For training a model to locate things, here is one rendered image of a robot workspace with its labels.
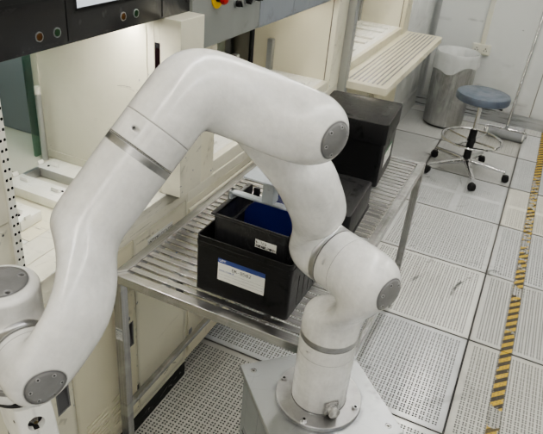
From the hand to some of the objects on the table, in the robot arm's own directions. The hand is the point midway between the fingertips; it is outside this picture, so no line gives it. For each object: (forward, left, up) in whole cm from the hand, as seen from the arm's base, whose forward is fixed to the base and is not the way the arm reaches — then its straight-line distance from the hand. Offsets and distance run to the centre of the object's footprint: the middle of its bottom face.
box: (+129, -118, -25) cm, 177 cm away
